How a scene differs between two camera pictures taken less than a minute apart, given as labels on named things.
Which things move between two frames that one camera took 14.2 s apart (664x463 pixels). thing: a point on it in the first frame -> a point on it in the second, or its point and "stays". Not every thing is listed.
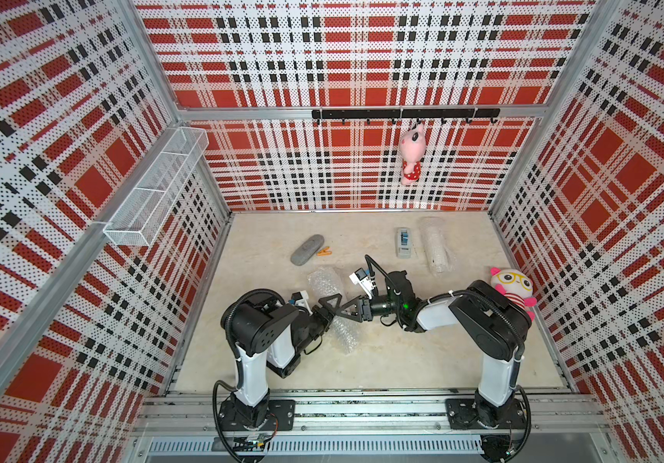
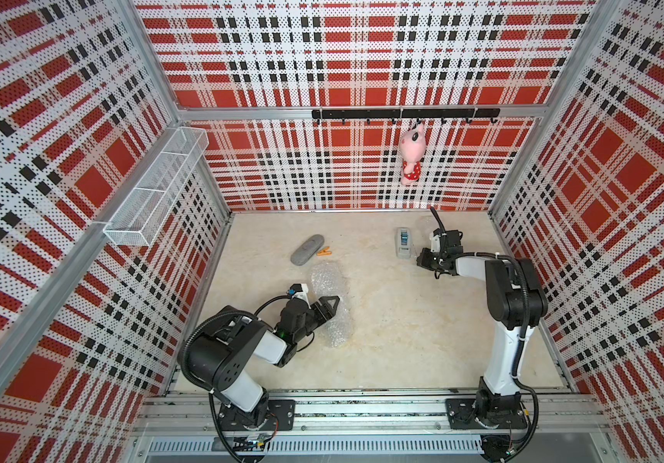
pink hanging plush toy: [411, 143] stays
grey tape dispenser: [403, 237] stays
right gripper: [362, 304] -> [423, 259]
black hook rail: [405, 114] stays
